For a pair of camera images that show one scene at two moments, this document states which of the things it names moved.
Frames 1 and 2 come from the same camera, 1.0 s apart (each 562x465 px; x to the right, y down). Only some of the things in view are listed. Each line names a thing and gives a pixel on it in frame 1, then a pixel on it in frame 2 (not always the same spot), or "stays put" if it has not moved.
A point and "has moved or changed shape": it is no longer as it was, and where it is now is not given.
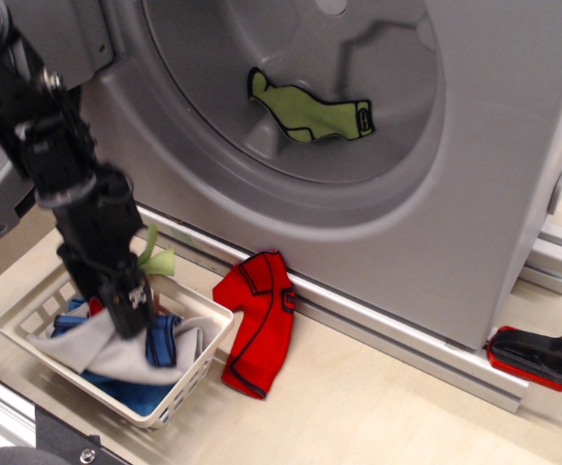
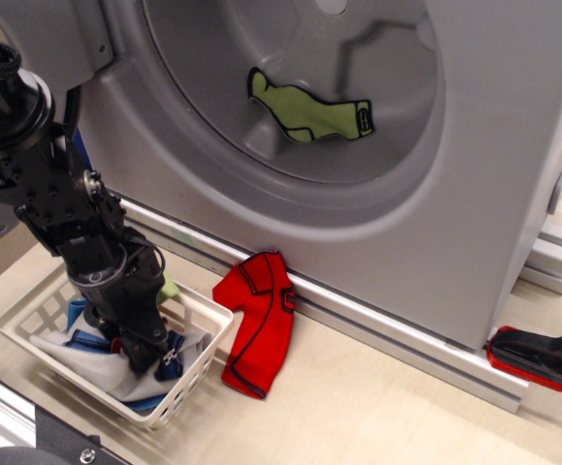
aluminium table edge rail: x=0 y=417 stays put
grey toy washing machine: x=403 y=156 stays put
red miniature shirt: x=260 y=287 stays put
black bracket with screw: x=58 y=437 stays put
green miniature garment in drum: x=304 y=117 stays put
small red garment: x=95 y=305 has moved or changed shape
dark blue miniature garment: x=160 y=332 has moved or changed shape
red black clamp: x=552 y=362 stays put
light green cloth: x=162 y=262 -> x=169 y=290
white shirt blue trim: x=89 y=344 has moved or changed shape
